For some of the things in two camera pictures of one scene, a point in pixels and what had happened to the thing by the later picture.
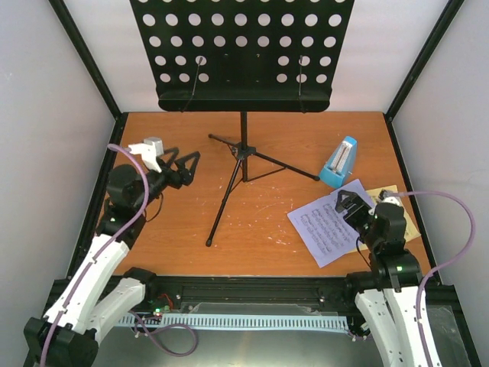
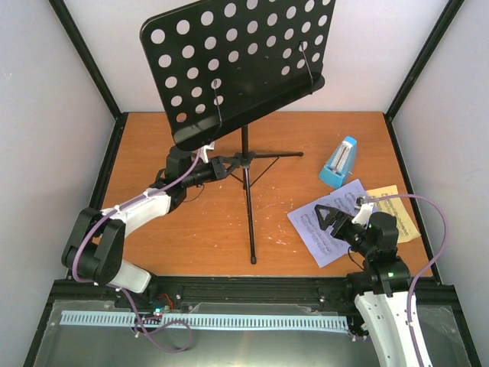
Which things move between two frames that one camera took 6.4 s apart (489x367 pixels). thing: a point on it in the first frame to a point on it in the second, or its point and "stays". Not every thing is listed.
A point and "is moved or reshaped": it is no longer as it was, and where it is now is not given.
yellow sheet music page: x=411 y=232 stays
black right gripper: x=349 y=202 to x=341 y=222
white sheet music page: x=323 y=230 stays
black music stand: x=244 y=56 is moved or reshaped
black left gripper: x=186 y=177 to x=218 y=168
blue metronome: x=340 y=163 stays
